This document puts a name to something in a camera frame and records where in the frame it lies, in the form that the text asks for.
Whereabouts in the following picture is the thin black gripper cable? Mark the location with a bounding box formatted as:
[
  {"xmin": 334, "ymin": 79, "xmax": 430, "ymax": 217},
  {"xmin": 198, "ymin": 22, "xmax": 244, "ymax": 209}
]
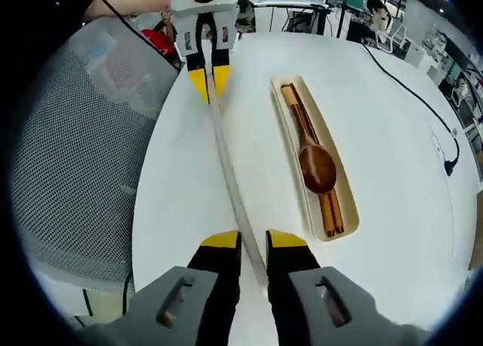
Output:
[{"xmin": 97, "ymin": 0, "xmax": 183, "ymax": 74}]

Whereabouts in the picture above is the beige cutlery case lid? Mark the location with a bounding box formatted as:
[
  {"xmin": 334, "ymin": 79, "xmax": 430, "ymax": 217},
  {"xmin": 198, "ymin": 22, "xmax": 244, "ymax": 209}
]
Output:
[{"xmin": 203, "ymin": 68, "xmax": 269, "ymax": 286}]

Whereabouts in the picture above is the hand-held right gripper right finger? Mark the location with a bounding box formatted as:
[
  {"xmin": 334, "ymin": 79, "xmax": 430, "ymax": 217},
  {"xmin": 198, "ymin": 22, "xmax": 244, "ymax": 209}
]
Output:
[{"xmin": 265, "ymin": 229, "xmax": 397, "ymax": 346}]

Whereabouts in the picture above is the black power cable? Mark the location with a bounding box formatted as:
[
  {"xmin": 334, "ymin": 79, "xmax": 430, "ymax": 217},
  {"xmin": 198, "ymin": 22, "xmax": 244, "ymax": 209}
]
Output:
[{"xmin": 361, "ymin": 42, "xmax": 461, "ymax": 178}]

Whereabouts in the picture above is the white office chair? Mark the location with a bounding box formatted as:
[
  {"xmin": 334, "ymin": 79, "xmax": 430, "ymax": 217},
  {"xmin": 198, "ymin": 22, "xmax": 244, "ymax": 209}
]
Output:
[{"xmin": 375, "ymin": 23, "xmax": 409, "ymax": 53}]

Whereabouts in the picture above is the grey mesh chair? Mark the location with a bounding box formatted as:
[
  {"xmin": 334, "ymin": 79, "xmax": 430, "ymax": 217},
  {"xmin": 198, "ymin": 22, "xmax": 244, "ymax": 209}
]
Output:
[{"xmin": 10, "ymin": 19, "xmax": 183, "ymax": 289}]

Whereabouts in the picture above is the beige cutlery case base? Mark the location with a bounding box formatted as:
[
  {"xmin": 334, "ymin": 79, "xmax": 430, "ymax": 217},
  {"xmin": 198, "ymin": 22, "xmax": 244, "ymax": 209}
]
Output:
[{"xmin": 270, "ymin": 73, "xmax": 360, "ymax": 243}]

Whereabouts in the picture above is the brown wooden spoon utensil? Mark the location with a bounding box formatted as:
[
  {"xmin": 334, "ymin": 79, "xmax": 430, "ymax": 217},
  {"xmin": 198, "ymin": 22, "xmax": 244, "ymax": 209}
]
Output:
[{"xmin": 279, "ymin": 83, "xmax": 337, "ymax": 194}]

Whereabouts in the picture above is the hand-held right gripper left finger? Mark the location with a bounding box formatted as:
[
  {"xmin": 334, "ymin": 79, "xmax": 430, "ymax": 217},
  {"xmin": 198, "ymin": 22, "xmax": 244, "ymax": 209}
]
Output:
[{"xmin": 124, "ymin": 230, "xmax": 242, "ymax": 346}]

